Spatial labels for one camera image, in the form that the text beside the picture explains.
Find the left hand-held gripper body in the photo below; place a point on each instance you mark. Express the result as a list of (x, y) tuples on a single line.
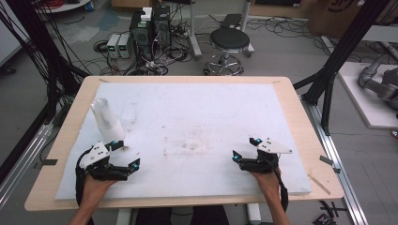
[(97, 156)]

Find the white floor board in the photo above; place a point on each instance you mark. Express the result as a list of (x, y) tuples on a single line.
[(366, 103)]

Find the light wooden table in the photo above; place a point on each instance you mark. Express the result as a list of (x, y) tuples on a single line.
[(313, 131)]

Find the white foam mat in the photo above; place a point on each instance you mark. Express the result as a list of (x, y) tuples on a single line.
[(194, 125)]

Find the black flat device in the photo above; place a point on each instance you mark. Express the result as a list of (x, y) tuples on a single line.
[(231, 21)]

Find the grey metal stand leg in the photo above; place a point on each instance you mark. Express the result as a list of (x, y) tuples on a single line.
[(194, 31)]

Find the black round stool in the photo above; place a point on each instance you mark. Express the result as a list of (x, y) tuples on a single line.
[(229, 47)]

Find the grey tape strip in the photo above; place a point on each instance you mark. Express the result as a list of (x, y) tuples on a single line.
[(329, 163), (50, 162)]

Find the grey power supply unit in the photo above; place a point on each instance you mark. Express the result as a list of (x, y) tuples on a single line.
[(113, 45), (124, 46)]

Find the aluminium floor rail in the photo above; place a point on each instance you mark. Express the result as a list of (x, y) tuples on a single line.
[(338, 168), (22, 165)]

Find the white table leg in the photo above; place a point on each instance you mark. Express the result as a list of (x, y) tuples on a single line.
[(254, 214), (124, 217)]

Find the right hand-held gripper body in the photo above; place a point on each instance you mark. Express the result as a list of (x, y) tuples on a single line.
[(269, 146)]

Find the person's right hand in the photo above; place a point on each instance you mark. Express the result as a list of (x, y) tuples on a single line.
[(268, 184)]

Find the person's dark trouser legs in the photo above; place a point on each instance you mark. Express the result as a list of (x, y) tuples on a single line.
[(181, 216)]

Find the black parts on floor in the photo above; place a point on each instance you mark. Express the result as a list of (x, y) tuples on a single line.
[(328, 214)]

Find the person's left hand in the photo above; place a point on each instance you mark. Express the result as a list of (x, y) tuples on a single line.
[(94, 189)]

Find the brown cardboard box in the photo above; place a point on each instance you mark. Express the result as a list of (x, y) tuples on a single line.
[(334, 15)]

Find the black metal frame post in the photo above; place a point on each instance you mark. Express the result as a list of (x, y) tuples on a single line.
[(338, 59), (47, 53)]

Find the black computer tower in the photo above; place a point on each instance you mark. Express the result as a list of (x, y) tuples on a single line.
[(140, 36), (162, 26)]

